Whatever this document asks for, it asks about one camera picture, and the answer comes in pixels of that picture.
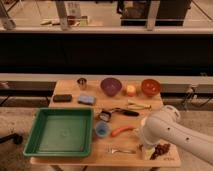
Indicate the red bowl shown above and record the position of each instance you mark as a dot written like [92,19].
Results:
[150,87]

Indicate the black rectangular block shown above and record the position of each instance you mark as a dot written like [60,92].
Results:
[62,98]

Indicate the yellow green tongs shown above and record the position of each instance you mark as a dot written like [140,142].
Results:
[137,106]

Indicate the wooden board table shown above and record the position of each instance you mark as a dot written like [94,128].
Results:
[124,141]

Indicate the bunch of dark grapes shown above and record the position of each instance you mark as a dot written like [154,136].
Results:
[160,149]

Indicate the silver metal fork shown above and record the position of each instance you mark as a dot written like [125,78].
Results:
[113,151]

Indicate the black handle object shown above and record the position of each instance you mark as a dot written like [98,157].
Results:
[16,138]

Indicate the small metal cup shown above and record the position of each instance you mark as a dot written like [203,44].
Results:
[82,83]

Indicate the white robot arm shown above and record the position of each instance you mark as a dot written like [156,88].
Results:
[163,124]

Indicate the blue sponge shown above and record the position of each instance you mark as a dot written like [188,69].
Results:
[86,99]

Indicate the green plastic tray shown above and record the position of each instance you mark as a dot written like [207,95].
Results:
[60,132]

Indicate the orange carrot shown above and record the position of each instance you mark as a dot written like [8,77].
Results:
[119,130]

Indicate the blue plastic cup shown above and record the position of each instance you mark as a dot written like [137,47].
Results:
[102,129]

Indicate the purple bowl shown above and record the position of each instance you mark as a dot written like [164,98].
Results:
[110,86]

